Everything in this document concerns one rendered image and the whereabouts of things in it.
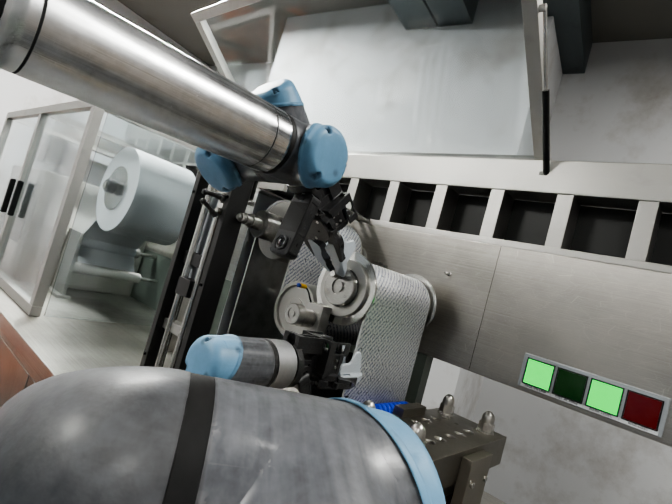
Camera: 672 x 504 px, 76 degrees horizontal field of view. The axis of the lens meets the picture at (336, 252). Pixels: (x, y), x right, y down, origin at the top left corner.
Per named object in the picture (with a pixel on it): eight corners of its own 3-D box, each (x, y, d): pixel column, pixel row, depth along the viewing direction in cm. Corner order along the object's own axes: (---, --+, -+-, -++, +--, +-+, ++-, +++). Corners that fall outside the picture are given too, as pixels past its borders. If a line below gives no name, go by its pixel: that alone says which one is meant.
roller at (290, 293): (267, 327, 97) (282, 276, 97) (338, 335, 116) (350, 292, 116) (304, 344, 89) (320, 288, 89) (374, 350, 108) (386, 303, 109)
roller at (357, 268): (313, 308, 89) (328, 254, 89) (382, 320, 108) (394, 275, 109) (356, 323, 81) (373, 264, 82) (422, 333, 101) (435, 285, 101)
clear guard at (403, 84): (200, 18, 144) (201, 18, 145) (264, 151, 173) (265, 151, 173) (519, -92, 75) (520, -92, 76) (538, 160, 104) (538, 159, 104)
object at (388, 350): (336, 413, 81) (363, 318, 82) (400, 406, 99) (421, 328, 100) (338, 414, 81) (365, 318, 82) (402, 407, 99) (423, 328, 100)
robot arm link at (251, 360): (173, 385, 59) (191, 324, 59) (237, 383, 67) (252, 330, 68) (204, 408, 54) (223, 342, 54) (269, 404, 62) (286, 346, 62)
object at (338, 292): (319, 299, 87) (330, 263, 87) (325, 300, 88) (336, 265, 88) (346, 310, 82) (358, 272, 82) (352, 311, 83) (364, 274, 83)
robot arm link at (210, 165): (228, 147, 53) (287, 108, 58) (180, 145, 60) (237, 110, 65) (254, 202, 57) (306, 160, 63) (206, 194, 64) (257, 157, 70)
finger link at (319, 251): (351, 260, 87) (338, 222, 81) (333, 278, 84) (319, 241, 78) (339, 256, 89) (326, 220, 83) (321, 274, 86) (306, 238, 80)
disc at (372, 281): (308, 314, 90) (327, 245, 91) (310, 314, 91) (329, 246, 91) (363, 335, 80) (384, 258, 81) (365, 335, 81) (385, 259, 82)
